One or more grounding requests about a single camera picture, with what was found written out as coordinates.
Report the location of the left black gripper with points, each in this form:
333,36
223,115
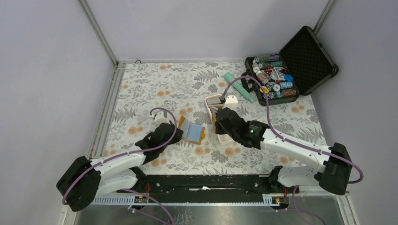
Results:
177,136

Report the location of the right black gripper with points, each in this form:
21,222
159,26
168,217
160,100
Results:
218,129

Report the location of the orange leather card holder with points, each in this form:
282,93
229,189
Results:
192,133

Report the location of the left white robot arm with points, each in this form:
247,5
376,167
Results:
87,179

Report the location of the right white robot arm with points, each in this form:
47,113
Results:
329,167

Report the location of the cards stack in tray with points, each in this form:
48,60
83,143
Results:
214,101

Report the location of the white plastic tray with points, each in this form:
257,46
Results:
212,110

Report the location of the floral table mat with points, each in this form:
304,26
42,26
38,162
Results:
182,89

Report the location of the black poker chip case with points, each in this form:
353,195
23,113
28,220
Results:
300,67

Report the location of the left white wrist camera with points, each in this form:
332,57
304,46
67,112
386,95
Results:
160,118

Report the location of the mint green handle tool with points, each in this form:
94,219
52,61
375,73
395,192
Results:
228,77

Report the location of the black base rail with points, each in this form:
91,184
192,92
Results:
210,188

